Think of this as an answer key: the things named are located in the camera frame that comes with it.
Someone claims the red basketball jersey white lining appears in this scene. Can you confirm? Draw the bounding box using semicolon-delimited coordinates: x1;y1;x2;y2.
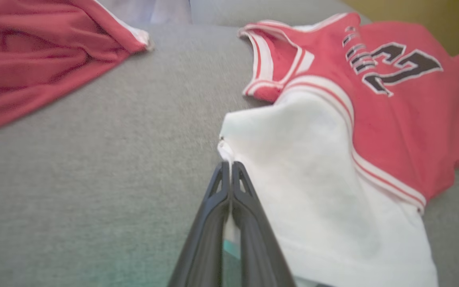
218;12;459;287

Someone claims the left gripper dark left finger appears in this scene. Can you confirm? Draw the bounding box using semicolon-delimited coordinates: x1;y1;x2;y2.
168;161;230;287

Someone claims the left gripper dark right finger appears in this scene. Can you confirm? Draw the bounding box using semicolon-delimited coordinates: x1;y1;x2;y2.
231;161;296;287

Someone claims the red shorts white waistband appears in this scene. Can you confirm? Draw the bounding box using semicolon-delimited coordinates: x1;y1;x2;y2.
0;0;153;136

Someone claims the small grey sofa seat cushion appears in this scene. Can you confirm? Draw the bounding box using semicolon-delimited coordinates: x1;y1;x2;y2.
190;0;370;27

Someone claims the yellow sofa backrest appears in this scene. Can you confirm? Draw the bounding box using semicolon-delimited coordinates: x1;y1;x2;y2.
341;0;459;59

